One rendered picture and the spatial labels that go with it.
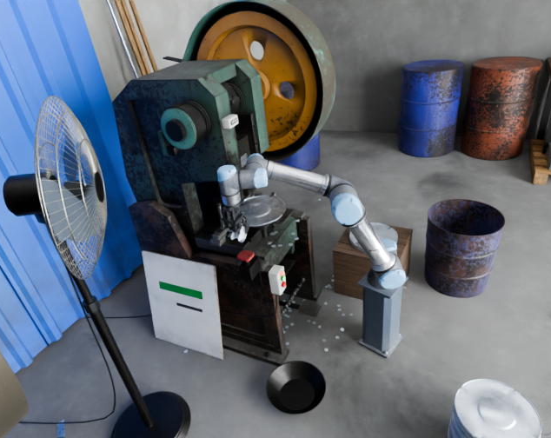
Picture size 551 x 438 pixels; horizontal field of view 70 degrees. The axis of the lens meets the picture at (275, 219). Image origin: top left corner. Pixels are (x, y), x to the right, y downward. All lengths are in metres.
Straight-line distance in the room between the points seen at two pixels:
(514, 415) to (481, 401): 0.11
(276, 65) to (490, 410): 1.78
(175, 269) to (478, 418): 1.55
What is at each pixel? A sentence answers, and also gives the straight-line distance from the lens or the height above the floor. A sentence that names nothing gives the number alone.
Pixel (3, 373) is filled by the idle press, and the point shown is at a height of 1.26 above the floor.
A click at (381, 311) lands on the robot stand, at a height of 0.32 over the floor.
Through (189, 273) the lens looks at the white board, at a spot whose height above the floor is 0.51.
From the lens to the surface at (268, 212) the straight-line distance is 2.02.
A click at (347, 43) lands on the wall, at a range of 5.08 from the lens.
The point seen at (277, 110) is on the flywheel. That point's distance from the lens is 2.19.
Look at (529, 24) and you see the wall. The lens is 4.86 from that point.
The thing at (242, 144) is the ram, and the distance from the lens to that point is 1.93.
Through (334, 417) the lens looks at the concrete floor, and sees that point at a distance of 2.11.
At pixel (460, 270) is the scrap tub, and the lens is 2.57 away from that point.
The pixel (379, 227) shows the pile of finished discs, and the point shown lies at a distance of 2.60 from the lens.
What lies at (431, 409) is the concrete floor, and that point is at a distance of 2.18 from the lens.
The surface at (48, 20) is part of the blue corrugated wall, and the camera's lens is 2.74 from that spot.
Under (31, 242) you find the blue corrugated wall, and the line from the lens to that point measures 2.67.
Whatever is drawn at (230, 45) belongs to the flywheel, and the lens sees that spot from 2.24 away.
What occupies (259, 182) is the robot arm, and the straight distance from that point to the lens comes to 1.53.
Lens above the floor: 1.81
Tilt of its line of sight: 31 degrees down
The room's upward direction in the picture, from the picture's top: 8 degrees counter-clockwise
